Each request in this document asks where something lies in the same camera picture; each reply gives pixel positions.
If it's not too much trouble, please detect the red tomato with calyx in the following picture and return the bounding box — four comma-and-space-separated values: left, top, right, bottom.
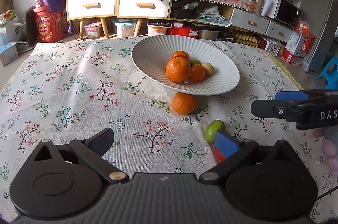
214, 145, 227, 162

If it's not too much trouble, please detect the green round fruit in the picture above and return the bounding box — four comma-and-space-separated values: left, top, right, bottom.
204, 120, 225, 143

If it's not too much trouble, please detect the pale yellow small fruit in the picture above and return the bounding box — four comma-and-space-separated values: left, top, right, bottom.
202, 63, 215, 76

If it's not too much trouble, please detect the orange persimmon fruit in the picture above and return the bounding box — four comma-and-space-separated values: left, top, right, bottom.
190, 64, 206, 83

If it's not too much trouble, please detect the large orange mandarin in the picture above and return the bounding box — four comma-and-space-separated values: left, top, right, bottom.
166, 58, 191, 83

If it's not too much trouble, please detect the smooth red tomato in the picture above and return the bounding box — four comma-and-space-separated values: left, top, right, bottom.
172, 55, 190, 62

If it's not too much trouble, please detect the gloved right hand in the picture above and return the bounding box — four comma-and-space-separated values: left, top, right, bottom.
306, 126, 337, 178

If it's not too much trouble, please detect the blue plastic stool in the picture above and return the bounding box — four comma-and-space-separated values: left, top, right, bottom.
317, 56, 337, 90

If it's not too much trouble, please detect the floral tablecloth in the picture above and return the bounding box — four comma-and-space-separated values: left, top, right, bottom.
1, 38, 337, 222

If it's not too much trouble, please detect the orange mandarin near plate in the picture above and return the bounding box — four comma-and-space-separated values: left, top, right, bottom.
172, 92, 196, 115

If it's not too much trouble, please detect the white microwave oven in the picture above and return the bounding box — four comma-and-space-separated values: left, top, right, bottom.
261, 0, 301, 27

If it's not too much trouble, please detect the grey refrigerator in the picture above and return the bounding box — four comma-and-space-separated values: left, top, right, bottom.
301, 0, 337, 72

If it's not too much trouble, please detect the small green fruit in plate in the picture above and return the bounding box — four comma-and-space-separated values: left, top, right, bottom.
190, 59, 202, 66

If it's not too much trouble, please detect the white ribbed plate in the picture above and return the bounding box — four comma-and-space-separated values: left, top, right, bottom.
131, 35, 240, 96

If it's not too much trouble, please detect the low white drawer cabinet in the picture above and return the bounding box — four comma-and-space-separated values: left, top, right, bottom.
171, 0, 295, 43

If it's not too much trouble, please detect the small orange fruit in plate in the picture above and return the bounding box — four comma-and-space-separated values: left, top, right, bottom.
171, 51, 190, 59

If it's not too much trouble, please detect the red gift bag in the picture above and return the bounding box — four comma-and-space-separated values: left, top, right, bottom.
33, 5, 64, 43

